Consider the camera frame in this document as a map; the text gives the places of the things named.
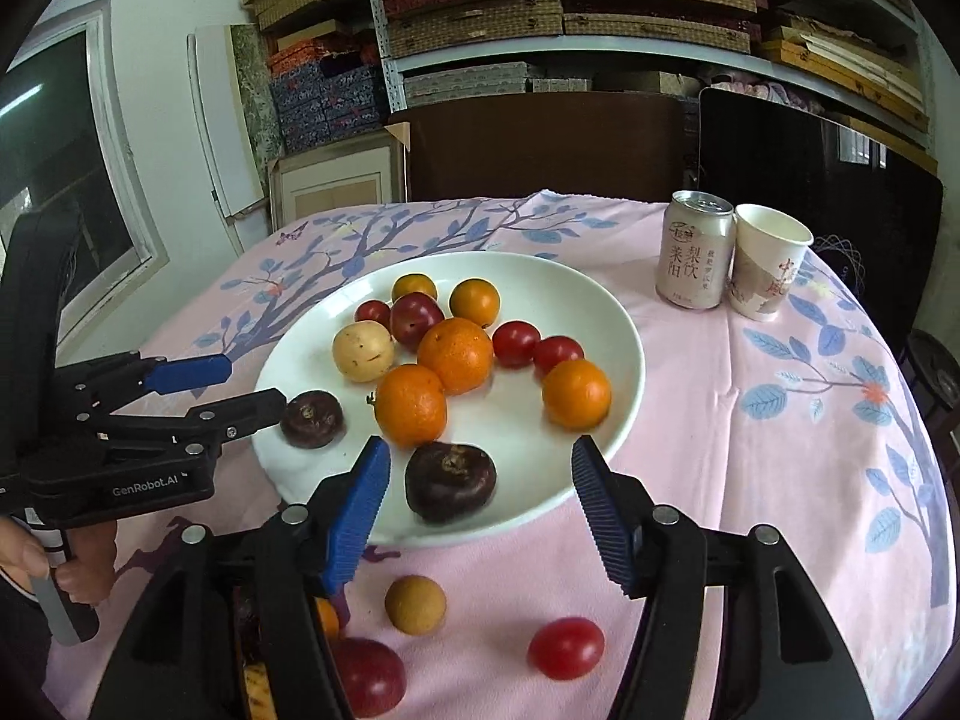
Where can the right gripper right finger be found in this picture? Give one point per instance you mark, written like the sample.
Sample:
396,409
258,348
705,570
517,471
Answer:
781,654

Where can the dark wooden board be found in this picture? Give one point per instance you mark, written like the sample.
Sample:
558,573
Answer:
620,145

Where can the black monitor screen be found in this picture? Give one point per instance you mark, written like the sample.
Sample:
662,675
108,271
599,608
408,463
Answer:
875,215

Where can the large orange tangerine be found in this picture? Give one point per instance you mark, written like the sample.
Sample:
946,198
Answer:
459,352

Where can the person's left hand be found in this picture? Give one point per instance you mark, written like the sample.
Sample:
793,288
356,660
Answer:
87,578

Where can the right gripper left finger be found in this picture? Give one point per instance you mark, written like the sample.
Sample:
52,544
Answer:
180,653

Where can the small orange kumquat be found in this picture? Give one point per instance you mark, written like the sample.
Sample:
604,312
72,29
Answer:
414,283

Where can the small orange fruit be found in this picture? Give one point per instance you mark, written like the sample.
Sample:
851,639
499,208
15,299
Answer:
476,300
577,395

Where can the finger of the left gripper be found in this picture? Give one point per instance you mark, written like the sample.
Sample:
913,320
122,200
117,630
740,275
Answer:
171,377
209,425

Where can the white board leaning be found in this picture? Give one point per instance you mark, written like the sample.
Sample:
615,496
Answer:
218,110

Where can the framed picture leaning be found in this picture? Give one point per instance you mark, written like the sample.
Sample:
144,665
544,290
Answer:
370,169

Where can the red cherry tomato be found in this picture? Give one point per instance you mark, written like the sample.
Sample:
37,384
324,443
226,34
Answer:
552,351
374,310
514,344
567,648

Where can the brown longan fruit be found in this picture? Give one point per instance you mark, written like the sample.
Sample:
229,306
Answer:
415,605

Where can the dark water chestnut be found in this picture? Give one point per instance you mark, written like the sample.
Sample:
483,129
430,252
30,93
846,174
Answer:
312,420
447,482

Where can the metal storage shelf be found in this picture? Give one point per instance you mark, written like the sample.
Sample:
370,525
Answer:
856,57

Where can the dark red plum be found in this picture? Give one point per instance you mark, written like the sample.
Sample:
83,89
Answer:
411,318

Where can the pink beverage can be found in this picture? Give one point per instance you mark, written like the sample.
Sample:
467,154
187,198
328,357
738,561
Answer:
696,249

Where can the yellow pepino melon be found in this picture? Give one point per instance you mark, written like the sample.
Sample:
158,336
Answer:
363,351

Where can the orange yellow tomato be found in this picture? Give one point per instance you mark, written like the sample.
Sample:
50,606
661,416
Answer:
329,619

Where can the pink printed tablecloth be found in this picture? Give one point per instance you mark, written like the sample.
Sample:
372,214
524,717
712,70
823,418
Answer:
804,423

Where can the white paper cup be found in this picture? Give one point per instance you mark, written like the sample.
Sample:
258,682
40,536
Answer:
770,248

